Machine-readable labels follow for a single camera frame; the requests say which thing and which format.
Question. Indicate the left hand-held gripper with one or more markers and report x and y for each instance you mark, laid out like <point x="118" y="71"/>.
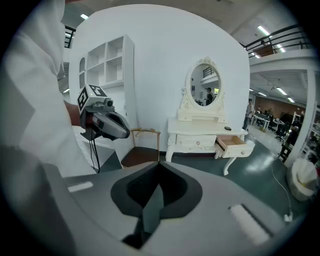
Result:
<point x="86" y="100"/>

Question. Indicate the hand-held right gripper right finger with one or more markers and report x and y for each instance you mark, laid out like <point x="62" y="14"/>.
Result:
<point x="225" y="195"/>

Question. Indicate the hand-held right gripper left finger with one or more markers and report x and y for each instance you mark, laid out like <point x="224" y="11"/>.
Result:
<point x="95" y="200"/>

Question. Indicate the wooden drawer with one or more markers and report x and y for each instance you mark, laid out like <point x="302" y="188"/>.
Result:
<point x="236" y="147"/>

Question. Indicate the small black box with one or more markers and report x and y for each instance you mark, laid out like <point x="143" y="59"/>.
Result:
<point x="227" y="128"/>

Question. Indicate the person's left forearm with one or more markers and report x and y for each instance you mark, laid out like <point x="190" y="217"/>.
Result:
<point x="72" y="112"/>

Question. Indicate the cream ornate dressing table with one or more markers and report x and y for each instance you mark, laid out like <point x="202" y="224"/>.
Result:
<point x="195" y="130"/>

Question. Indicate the oval mirror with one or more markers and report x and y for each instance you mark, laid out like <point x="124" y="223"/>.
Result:
<point x="205" y="83"/>

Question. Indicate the wooden chair brown seat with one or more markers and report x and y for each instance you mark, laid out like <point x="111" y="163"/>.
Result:
<point x="141" y="152"/>

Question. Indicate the white shelf cabinet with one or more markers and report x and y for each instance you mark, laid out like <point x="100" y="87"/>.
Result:
<point x="115" y="62"/>

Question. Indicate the white power strip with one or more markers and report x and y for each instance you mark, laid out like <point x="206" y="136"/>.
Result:
<point x="288" y="216"/>

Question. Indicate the white sack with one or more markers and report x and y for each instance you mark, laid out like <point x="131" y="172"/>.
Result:
<point x="303" y="180"/>

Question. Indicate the person's white shirt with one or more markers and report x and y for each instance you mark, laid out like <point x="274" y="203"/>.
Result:
<point x="30" y="87"/>

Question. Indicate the ceiling light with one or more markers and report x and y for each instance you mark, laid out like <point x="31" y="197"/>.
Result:
<point x="263" y="30"/>
<point x="84" y="16"/>

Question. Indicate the black balcony railing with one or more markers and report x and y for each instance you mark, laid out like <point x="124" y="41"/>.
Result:
<point x="280" y="37"/>

